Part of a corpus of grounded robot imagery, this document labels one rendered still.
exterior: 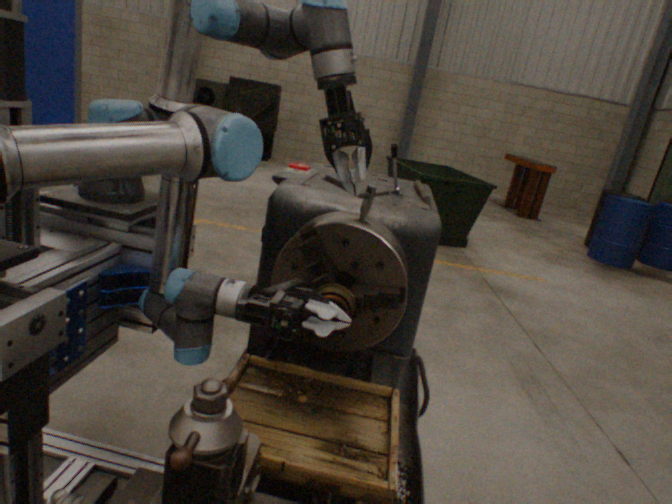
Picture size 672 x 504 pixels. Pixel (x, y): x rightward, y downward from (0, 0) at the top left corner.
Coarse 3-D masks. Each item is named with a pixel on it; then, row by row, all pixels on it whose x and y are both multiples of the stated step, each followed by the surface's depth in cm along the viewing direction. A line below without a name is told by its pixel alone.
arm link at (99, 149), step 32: (0, 128) 61; (32, 128) 65; (64, 128) 67; (96, 128) 70; (128, 128) 73; (160, 128) 76; (192, 128) 78; (224, 128) 80; (256, 128) 85; (0, 160) 59; (32, 160) 63; (64, 160) 66; (96, 160) 69; (128, 160) 72; (160, 160) 76; (192, 160) 79; (224, 160) 81; (256, 160) 87; (0, 192) 61
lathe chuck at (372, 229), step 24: (336, 216) 110; (336, 240) 106; (360, 240) 105; (384, 240) 104; (288, 264) 109; (336, 264) 107; (360, 264) 107; (384, 264) 106; (312, 288) 110; (384, 312) 109; (336, 336) 112; (360, 336) 112; (384, 336) 111
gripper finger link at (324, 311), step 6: (312, 300) 93; (306, 306) 92; (312, 306) 92; (318, 306) 93; (324, 306) 93; (330, 306) 93; (336, 306) 94; (312, 312) 94; (318, 312) 91; (324, 312) 91; (330, 312) 92; (336, 312) 92; (342, 312) 93; (324, 318) 89; (330, 318) 90; (342, 318) 93; (348, 318) 93
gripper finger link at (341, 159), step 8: (336, 152) 88; (344, 152) 91; (336, 160) 90; (344, 160) 90; (336, 168) 90; (344, 168) 90; (344, 176) 90; (344, 184) 91; (352, 184) 91; (352, 192) 91
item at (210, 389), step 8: (200, 384) 52; (208, 384) 51; (216, 384) 51; (224, 384) 53; (200, 392) 51; (208, 392) 50; (216, 392) 51; (224, 392) 51; (192, 400) 52; (200, 400) 50; (208, 400) 50; (216, 400) 50; (224, 400) 51; (192, 408) 51; (200, 408) 50; (208, 408) 50; (216, 408) 51; (224, 408) 52; (200, 416) 50; (208, 416) 50; (216, 416) 51
